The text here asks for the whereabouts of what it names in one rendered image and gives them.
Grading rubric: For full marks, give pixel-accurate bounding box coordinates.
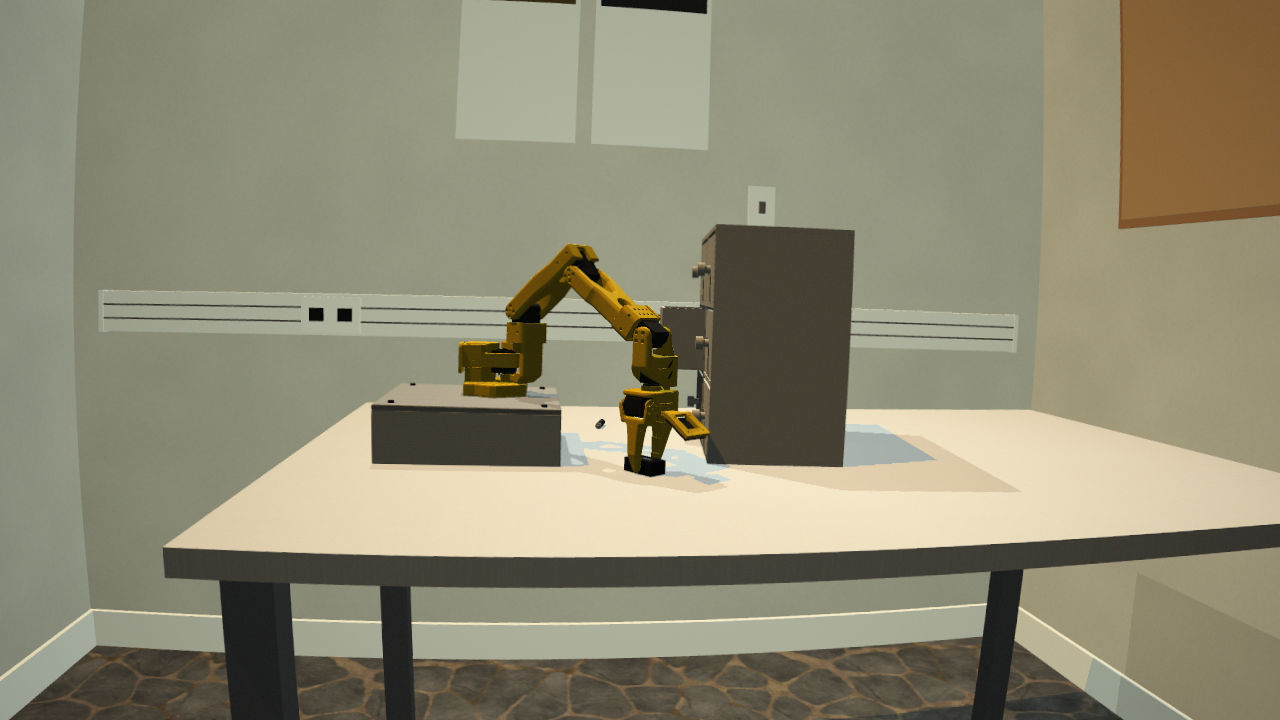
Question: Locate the dark brown chest of drawers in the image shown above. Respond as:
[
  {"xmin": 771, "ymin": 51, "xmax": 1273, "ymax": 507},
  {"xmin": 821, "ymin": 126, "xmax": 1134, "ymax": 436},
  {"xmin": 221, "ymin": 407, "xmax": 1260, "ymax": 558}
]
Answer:
[{"xmin": 700, "ymin": 224, "xmax": 855, "ymax": 468}]

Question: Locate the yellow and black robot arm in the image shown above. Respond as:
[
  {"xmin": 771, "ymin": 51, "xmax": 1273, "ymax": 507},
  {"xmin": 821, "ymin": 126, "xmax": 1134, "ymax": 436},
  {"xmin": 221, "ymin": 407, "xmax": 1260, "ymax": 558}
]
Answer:
[{"xmin": 462, "ymin": 243, "xmax": 678, "ymax": 398}]

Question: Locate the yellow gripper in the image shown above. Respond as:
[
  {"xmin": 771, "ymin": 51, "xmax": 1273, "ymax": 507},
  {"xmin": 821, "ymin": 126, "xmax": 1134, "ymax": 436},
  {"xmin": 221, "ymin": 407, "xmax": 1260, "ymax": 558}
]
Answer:
[{"xmin": 620, "ymin": 386, "xmax": 710, "ymax": 473}]

